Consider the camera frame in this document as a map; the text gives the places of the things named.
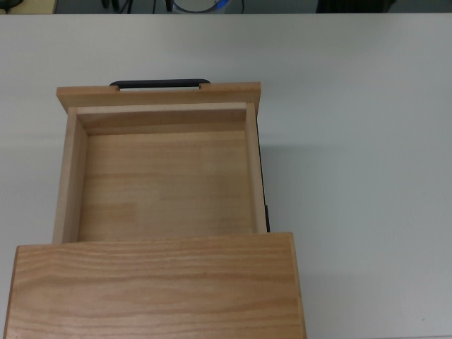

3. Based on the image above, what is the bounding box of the black metal drawer handle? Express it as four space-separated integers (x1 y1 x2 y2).
109 78 211 90

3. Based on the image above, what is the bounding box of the light wooden cabinet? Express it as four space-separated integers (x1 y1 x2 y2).
0 231 309 339

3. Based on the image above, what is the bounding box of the light wooden drawer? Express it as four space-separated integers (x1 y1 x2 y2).
52 81 271 245

